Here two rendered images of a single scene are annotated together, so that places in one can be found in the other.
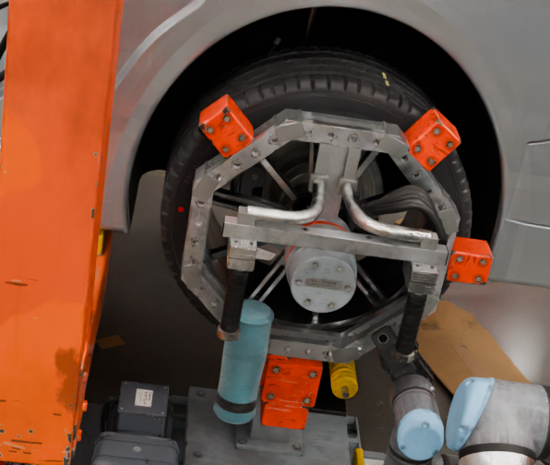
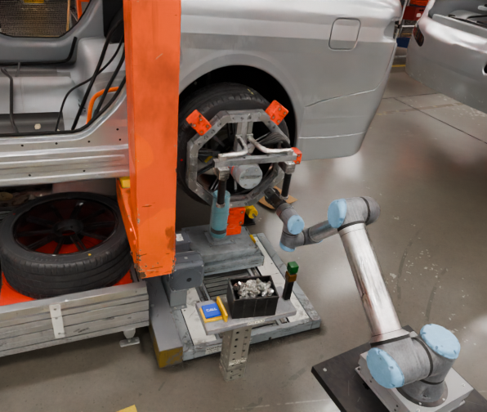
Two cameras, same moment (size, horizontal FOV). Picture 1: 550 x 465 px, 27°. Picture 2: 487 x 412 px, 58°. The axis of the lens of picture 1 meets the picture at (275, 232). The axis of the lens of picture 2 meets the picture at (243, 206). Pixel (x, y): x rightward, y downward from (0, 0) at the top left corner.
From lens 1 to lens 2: 0.55 m
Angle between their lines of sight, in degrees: 17
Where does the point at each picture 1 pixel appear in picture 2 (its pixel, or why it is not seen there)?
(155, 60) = not seen: hidden behind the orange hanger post
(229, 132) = (202, 124)
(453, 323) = not seen: hidden behind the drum
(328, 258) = (252, 167)
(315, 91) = (229, 101)
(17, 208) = (145, 175)
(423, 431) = (297, 223)
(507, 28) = (294, 63)
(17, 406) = (151, 254)
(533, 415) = (362, 208)
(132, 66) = not seen: hidden behind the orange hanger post
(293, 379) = (235, 216)
